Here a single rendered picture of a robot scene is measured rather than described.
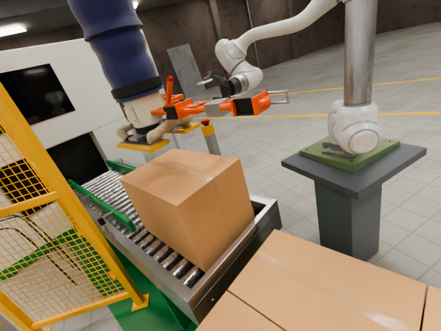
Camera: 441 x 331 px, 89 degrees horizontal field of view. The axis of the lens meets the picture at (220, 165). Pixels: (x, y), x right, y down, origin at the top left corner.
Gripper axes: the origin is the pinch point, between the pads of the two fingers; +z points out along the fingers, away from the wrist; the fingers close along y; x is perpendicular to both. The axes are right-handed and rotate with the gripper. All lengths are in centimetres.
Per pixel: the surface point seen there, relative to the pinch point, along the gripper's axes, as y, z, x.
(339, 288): 72, 13, -54
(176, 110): -1.7, 18.2, -2.3
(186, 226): 42, 34, -3
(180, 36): -143, -746, 862
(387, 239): 127, -73, -56
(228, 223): 58, 14, -4
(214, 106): -1.4, 17.2, -21.5
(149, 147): 10.0, 27.6, 11.2
